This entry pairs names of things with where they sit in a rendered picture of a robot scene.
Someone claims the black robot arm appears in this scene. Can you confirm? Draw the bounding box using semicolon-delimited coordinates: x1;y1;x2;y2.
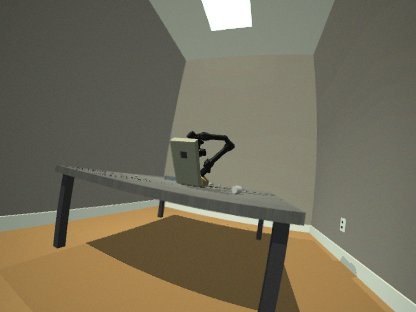
186;131;235;177

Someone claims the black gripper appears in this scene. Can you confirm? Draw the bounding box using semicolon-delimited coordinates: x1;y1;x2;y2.
198;144;206;157

